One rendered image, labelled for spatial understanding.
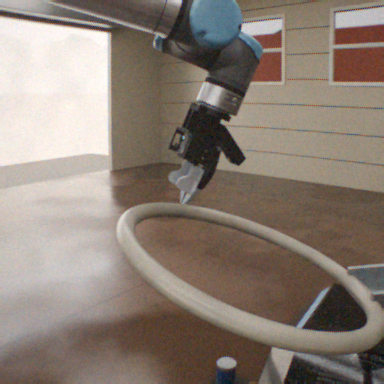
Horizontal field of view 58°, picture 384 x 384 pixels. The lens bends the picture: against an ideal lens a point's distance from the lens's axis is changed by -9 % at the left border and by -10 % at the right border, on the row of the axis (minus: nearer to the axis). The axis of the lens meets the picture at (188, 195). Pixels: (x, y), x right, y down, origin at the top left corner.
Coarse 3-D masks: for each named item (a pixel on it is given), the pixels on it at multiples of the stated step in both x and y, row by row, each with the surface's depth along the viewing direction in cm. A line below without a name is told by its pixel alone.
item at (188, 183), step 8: (192, 168) 78; (200, 168) 79; (184, 176) 78; (192, 176) 79; (200, 176) 79; (176, 184) 78; (184, 184) 79; (192, 184) 80; (192, 192) 80; (184, 200) 82
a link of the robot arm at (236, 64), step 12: (240, 36) 70; (228, 48) 70; (240, 48) 70; (252, 48) 71; (216, 60) 70; (228, 60) 71; (240, 60) 71; (252, 60) 72; (216, 72) 73; (228, 72) 72; (240, 72) 72; (252, 72) 73; (216, 84) 73; (228, 84) 72; (240, 84) 73
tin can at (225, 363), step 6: (222, 360) 183; (228, 360) 183; (234, 360) 183; (222, 366) 178; (228, 366) 178; (234, 366) 178; (222, 372) 178; (228, 372) 177; (234, 372) 180; (216, 378) 183; (222, 378) 179; (228, 378) 178; (234, 378) 181
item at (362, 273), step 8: (376, 264) 71; (352, 272) 71; (360, 272) 71; (368, 272) 71; (376, 272) 71; (360, 280) 71; (368, 280) 71; (376, 280) 71; (368, 288) 71; (376, 288) 70; (352, 296) 69; (376, 296) 60; (360, 304) 65
